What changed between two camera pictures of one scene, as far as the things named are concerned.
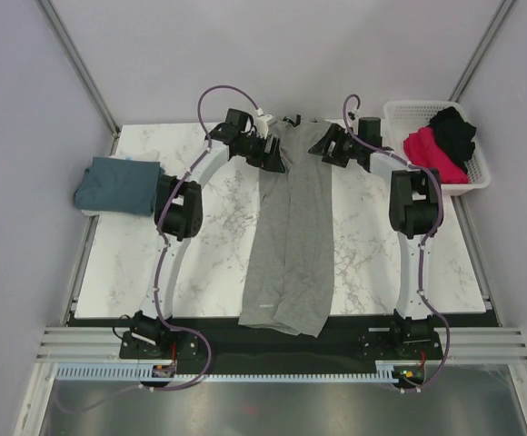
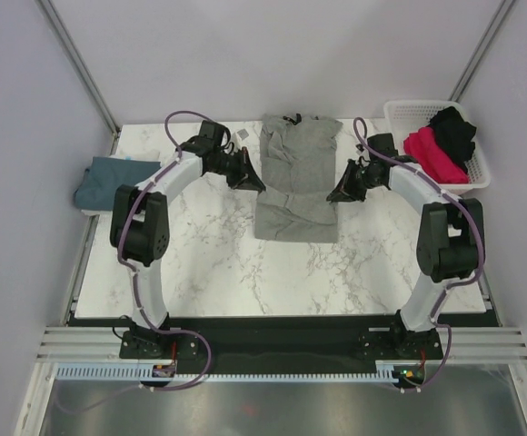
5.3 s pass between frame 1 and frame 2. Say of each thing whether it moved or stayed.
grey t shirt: moved
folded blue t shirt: stayed
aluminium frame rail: stayed
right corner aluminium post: stayed
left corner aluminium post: stayed
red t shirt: stayed
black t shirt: stayed
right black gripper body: moved
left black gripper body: moved
